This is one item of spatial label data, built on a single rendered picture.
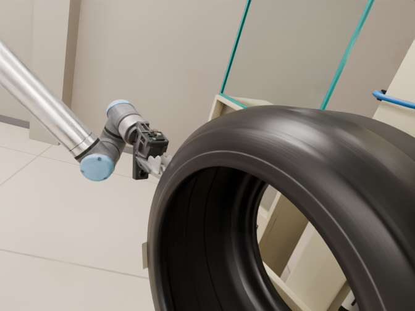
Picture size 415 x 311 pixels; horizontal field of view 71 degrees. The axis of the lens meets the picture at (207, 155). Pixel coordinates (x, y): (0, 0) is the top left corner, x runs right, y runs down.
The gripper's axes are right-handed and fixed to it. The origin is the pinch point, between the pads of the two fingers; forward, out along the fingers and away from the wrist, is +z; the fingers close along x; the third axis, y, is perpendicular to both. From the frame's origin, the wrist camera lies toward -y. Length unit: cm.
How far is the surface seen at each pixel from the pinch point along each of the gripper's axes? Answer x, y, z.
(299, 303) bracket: 27, -16, 39
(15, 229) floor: -18, -130, -110
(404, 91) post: 28, 43, 29
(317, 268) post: 28.4, -4.2, 36.8
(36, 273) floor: -12, -125, -69
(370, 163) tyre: -9, 37, 42
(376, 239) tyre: -12, 32, 47
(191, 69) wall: 145, -27, -196
